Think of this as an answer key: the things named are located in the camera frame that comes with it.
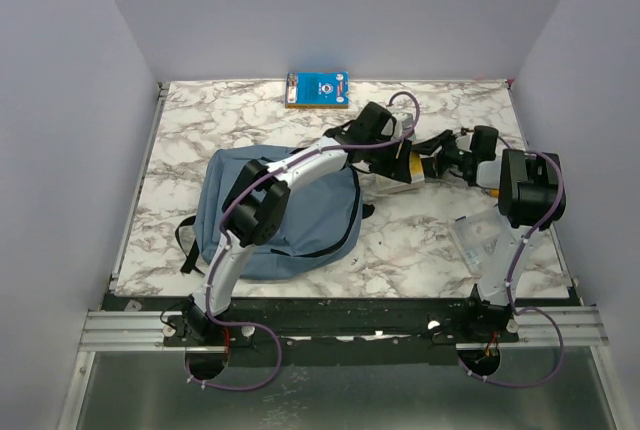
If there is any aluminium rail frame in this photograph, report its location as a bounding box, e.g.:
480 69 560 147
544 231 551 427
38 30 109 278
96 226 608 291
60 80 621 429

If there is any blue fabric backpack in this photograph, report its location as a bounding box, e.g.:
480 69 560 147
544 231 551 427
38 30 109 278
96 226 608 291
174 145 374 281

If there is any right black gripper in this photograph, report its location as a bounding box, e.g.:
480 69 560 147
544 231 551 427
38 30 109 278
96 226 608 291
408 131 473 179

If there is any teal cover paperback book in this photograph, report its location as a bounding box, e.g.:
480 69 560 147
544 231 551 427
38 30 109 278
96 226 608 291
371 140 425 194

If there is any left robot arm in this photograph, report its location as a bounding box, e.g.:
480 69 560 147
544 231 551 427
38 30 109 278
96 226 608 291
179 102 413 345

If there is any blue box book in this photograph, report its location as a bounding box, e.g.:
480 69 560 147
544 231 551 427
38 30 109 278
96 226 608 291
284 71 349 109

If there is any clear plastic screw box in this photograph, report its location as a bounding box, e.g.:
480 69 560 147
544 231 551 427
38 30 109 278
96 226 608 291
450 207 500 276

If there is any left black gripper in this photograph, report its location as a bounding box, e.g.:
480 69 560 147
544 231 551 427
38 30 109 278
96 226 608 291
363 134 411 184

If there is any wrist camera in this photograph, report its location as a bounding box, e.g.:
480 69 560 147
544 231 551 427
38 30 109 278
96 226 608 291
394 111 420 140
455 127 474 153

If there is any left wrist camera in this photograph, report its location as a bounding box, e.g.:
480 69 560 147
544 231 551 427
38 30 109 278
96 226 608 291
394 111 420 140

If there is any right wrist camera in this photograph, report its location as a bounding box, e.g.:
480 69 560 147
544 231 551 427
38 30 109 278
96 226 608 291
455 127 474 153

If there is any black mounting base plate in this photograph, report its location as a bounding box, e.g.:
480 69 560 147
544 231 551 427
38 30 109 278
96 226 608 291
99 292 521 369

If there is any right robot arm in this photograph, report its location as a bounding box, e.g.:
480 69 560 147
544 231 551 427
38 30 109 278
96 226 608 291
412 125 566 342

